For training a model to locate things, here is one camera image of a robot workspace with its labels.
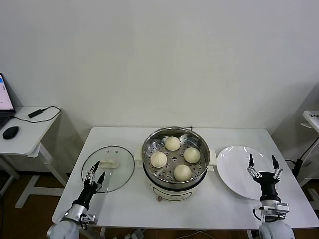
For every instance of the perforated steel steamer basket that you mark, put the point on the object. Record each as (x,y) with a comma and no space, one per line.
(172,159)

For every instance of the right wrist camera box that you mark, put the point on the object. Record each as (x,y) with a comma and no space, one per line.
(281,207)

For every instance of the black usb adapter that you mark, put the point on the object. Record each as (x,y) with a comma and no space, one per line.
(36,113)

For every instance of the steel steamer pot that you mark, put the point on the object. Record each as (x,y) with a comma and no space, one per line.
(172,193)

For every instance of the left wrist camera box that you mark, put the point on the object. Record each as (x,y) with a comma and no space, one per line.
(88,218)

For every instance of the glass pot lid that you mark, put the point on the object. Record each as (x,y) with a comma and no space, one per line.
(112,154)

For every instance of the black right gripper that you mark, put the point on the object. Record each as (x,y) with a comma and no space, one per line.
(268,184)

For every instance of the black computer mouse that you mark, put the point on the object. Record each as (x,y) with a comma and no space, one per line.
(10,132)

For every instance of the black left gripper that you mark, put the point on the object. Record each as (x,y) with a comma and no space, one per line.
(88,193)

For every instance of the white steamed baozi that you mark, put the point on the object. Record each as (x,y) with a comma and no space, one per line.
(172,143)
(183,173)
(192,155)
(158,159)

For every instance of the white round plate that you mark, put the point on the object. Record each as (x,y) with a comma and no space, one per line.
(234,164)

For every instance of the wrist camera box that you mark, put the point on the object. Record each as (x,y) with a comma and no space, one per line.
(281,207)
(88,218)

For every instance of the black laptop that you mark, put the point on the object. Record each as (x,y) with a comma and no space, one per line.
(5,99)

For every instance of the white equipment stand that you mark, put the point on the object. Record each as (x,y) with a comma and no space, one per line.
(311,117)

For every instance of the white power strip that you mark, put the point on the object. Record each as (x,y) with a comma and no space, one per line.
(135,234)

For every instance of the white side desk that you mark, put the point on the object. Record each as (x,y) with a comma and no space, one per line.
(30,132)

